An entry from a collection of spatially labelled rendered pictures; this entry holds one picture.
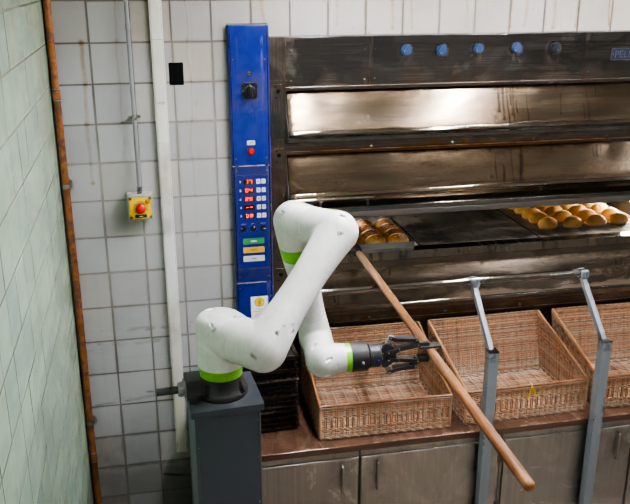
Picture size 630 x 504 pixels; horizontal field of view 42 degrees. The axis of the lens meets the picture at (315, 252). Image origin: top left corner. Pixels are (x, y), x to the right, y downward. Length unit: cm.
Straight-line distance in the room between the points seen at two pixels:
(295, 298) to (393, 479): 141
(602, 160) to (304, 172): 136
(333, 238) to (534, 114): 162
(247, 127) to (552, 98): 133
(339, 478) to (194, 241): 113
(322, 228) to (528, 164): 162
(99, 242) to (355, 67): 126
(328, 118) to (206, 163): 53
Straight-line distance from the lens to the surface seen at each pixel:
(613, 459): 384
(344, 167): 345
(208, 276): 348
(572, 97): 377
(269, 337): 215
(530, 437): 358
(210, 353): 228
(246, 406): 232
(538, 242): 385
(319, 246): 227
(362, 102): 342
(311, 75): 336
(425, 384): 369
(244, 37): 326
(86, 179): 335
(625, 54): 387
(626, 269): 413
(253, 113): 329
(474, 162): 363
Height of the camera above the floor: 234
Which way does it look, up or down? 19 degrees down
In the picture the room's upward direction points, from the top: straight up
